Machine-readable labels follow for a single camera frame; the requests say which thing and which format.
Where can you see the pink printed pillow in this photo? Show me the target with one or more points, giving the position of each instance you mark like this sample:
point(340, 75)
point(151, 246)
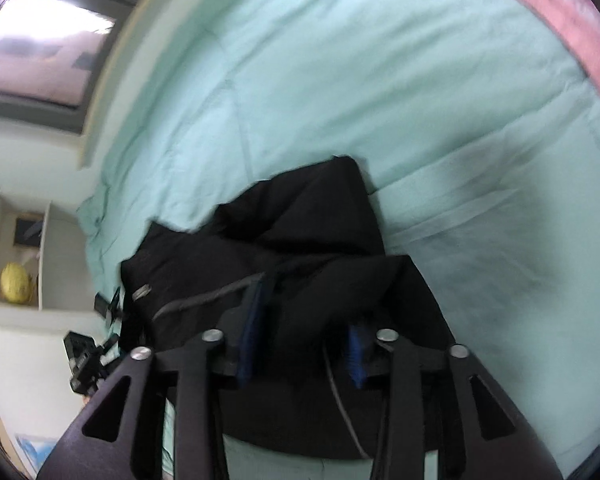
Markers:
point(570, 15)

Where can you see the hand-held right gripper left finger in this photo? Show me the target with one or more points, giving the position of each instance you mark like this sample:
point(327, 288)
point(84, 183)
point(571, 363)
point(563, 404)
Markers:
point(252, 332)

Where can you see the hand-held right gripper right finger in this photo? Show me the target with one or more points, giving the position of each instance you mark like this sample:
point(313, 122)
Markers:
point(356, 355)

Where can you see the cream window sill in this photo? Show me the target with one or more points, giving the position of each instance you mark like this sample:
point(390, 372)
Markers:
point(125, 60)

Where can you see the black picture frame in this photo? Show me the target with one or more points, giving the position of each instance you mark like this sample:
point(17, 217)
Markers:
point(28, 231)

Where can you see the dark framed window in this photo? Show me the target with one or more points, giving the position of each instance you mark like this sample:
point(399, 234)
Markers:
point(45, 40)

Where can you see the white bookshelf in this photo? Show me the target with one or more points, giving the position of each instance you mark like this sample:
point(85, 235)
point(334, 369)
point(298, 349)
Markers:
point(55, 260)

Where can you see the yellow globe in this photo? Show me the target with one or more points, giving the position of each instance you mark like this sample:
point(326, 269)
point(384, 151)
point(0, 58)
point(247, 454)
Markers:
point(16, 282)

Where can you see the teal quilt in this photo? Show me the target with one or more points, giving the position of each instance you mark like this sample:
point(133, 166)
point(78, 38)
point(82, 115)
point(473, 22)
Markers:
point(380, 85)

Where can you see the black hooded jacket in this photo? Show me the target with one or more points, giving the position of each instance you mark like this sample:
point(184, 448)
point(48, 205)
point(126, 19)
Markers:
point(305, 215)

